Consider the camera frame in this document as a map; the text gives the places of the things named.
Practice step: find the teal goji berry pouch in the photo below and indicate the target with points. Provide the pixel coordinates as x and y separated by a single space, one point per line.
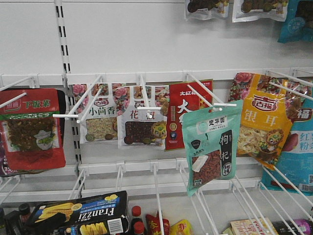
210 138

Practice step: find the black Franzzi wafer box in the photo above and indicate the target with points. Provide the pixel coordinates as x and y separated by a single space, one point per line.
105 214

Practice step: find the white peppercorn packet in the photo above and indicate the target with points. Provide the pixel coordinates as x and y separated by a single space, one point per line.
142 115

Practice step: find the red spice packet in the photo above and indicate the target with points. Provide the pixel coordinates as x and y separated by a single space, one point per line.
182 100

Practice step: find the white fennel seed packet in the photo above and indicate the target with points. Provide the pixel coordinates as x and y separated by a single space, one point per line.
100 111

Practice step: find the soy sauce bottle red cap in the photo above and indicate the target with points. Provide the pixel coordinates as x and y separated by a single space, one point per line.
139 228
136 216

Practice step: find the red sauce spout pouch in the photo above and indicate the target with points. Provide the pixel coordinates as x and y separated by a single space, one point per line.
153 224

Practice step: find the yellow Nabati wafer box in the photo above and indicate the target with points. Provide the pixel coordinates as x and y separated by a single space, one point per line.
183 227

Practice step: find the yellow white fungus packet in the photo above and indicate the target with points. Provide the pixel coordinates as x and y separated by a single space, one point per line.
266 116

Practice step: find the white packet top left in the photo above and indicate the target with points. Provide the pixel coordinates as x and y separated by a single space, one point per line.
206 9

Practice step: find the red pickled vegetable packet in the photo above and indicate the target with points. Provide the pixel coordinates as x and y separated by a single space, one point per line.
32 138

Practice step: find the white packet top middle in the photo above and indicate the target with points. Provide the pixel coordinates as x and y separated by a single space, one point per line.
252 10

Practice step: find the white slotted shelf upright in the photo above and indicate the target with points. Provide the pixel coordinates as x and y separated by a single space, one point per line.
60 15

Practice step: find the Pocky biscuit box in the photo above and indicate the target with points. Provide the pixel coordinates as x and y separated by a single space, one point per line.
250 227

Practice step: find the blue packet top right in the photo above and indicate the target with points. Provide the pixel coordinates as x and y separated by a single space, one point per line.
298 25

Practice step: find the purple label dark bottle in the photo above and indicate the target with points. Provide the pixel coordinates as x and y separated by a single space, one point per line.
305 226

